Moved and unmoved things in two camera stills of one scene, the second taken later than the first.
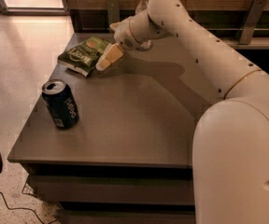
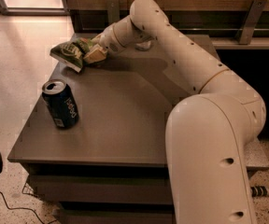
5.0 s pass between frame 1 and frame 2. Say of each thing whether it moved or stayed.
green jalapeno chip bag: moved
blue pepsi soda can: stayed
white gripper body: moved
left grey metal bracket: stayed
